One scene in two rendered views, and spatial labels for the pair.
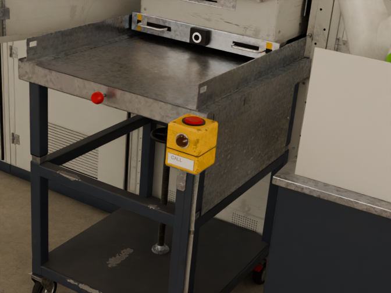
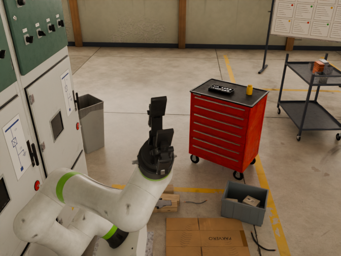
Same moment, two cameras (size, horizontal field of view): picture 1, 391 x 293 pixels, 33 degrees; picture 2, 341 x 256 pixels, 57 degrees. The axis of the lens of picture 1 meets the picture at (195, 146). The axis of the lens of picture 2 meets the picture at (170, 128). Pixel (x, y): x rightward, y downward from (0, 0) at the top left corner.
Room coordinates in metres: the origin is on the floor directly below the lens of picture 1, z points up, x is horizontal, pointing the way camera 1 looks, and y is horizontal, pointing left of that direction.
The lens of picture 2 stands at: (1.66, 0.67, 2.19)
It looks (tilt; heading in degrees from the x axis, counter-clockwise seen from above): 29 degrees down; 245
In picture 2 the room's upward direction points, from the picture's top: straight up
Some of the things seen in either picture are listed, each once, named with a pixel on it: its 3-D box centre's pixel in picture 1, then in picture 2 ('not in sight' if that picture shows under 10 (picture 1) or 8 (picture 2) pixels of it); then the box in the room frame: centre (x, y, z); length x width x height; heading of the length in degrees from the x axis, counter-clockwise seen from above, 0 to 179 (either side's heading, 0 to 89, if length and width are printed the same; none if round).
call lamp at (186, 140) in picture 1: (180, 141); not in sight; (1.25, 0.03, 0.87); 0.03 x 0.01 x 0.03; 61
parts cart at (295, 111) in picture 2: not in sight; (312, 95); (-1.82, -2.13, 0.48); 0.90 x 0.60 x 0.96; 67
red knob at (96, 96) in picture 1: (99, 97); not in sight; (1.62, 0.26, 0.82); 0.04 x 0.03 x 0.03; 151
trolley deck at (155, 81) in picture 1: (174, 68); not in sight; (1.94, 0.09, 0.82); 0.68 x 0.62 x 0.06; 151
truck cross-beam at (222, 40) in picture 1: (205, 35); not in sight; (2.09, 0.00, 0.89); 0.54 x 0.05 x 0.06; 61
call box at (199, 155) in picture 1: (191, 143); not in sight; (1.29, 0.01, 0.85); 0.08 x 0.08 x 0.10; 61
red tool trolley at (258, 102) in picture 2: not in sight; (226, 125); (-0.19, -1.85, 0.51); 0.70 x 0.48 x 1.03; 120
